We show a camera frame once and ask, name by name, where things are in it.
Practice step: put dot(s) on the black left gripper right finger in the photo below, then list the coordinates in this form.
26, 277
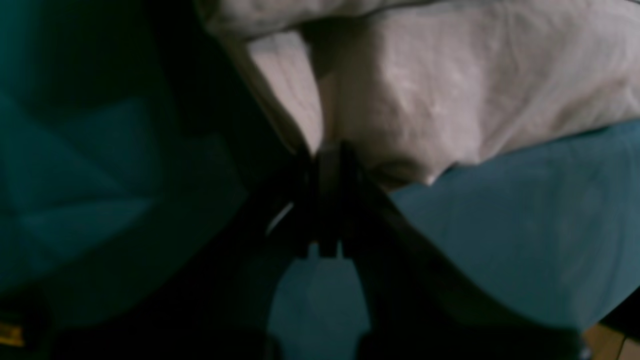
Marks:
417, 298

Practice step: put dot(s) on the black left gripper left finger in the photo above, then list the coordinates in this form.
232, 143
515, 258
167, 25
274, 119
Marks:
221, 299

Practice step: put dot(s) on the beige T-shirt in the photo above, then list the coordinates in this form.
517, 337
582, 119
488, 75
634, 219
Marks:
419, 86

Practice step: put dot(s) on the blue table cloth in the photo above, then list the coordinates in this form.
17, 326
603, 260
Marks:
129, 140

